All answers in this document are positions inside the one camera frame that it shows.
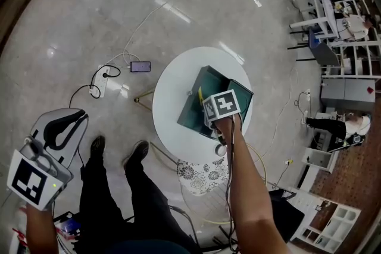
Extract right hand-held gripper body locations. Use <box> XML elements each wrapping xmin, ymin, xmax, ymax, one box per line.
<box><xmin>202</xmin><ymin>89</ymin><xmax>242</xmax><ymax>140</ymax></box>

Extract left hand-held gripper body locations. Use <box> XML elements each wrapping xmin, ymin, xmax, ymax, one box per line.
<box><xmin>6</xmin><ymin>136</ymin><xmax>74</xmax><ymax>212</ymax></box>

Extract green box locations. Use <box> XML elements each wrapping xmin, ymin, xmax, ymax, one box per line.
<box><xmin>176</xmin><ymin>65</ymin><xmax>254</xmax><ymax>142</ymax></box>

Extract person's left forearm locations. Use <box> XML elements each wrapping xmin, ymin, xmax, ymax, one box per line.
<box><xmin>23</xmin><ymin>202</ymin><xmax>59</xmax><ymax>254</ymax></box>

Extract person's right forearm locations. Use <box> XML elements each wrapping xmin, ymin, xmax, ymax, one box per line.
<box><xmin>214</xmin><ymin>114</ymin><xmax>291</xmax><ymax>254</ymax></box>

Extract person's left black shoe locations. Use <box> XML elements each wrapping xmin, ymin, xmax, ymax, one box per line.
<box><xmin>89</xmin><ymin>135</ymin><xmax>107</xmax><ymax>158</ymax></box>

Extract person's black shoe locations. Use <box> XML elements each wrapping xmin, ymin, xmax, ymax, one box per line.
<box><xmin>89</xmin><ymin>135</ymin><xmax>107</xmax><ymax>158</ymax></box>
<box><xmin>122</xmin><ymin>140</ymin><xmax>149</xmax><ymax>169</ymax></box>

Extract round white side table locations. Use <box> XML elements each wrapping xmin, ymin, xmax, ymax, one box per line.
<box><xmin>133</xmin><ymin>46</ymin><xmax>254</xmax><ymax>172</ymax></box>

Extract black device with blue screen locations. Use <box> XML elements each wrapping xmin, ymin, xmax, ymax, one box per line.
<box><xmin>53</xmin><ymin>211</ymin><xmax>82</xmax><ymax>240</ymax></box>

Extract person's black trousers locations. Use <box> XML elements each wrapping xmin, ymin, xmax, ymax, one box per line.
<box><xmin>79</xmin><ymin>151</ymin><xmax>203</xmax><ymax>254</ymax></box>

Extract person's right black shoe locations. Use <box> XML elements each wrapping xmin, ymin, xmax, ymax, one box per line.
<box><xmin>122</xmin><ymin>140</ymin><xmax>149</xmax><ymax>169</ymax></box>

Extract floral patterned seat cushion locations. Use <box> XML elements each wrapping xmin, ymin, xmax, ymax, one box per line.
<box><xmin>177</xmin><ymin>156</ymin><xmax>232</xmax><ymax>196</ymax></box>

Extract dark smartphone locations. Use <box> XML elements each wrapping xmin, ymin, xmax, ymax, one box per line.
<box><xmin>130</xmin><ymin>61</ymin><xmax>152</xmax><ymax>73</ymax></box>

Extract low white cabinet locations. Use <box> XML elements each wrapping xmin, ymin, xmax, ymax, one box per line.
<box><xmin>302</xmin><ymin>147</ymin><xmax>334</xmax><ymax>173</ymax></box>

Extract grey blue chair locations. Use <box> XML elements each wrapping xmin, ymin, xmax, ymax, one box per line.
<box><xmin>287</xmin><ymin>28</ymin><xmax>340</xmax><ymax>67</ymax></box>

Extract grey refrigerator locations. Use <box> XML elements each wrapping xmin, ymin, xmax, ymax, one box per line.
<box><xmin>320</xmin><ymin>77</ymin><xmax>376</xmax><ymax>105</ymax></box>

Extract white arched cabinet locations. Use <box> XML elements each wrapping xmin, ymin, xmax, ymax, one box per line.
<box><xmin>290</xmin><ymin>187</ymin><xmax>363</xmax><ymax>253</ymax></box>

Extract white rectangular table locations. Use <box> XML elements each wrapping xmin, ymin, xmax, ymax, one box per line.
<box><xmin>286</xmin><ymin>0</ymin><xmax>340</xmax><ymax>39</ymax></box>

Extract white metal shelf rack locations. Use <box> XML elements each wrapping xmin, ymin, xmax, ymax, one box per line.
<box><xmin>321</xmin><ymin>0</ymin><xmax>381</xmax><ymax>80</ymax></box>

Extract black floor cable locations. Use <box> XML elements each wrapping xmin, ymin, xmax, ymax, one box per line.
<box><xmin>293</xmin><ymin>91</ymin><xmax>310</xmax><ymax>109</ymax></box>
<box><xmin>68</xmin><ymin>64</ymin><xmax>121</xmax><ymax>109</ymax></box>

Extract gold wire chair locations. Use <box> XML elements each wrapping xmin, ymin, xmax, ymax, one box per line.
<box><xmin>178</xmin><ymin>142</ymin><xmax>268</xmax><ymax>225</ymax></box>

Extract white floor cable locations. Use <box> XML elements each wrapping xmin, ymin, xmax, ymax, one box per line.
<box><xmin>105</xmin><ymin>0</ymin><xmax>209</xmax><ymax>69</ymax></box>

